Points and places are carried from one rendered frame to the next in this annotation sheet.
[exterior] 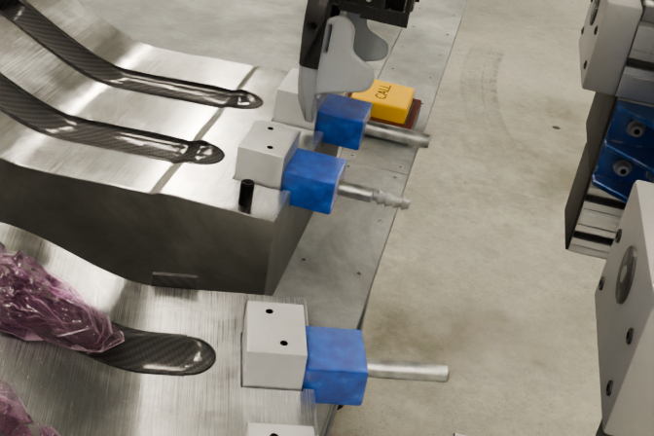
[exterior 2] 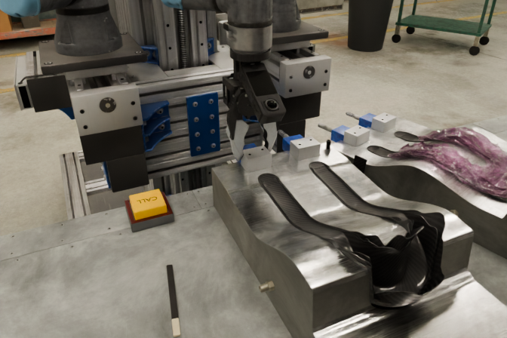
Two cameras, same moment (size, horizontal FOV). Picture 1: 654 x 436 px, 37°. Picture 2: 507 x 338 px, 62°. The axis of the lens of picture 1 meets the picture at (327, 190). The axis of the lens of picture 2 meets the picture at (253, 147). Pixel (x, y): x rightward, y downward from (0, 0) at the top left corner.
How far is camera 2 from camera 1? 1.30 m
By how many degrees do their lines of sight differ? 99
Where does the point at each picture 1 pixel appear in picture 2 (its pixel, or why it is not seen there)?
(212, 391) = (376, 142)
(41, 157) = (373, 192)
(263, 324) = (360, 131)
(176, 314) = (367, 156)
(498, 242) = not seen: outside the picture
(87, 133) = (343, 198)
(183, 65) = (257, 210)
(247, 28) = (51, 327)
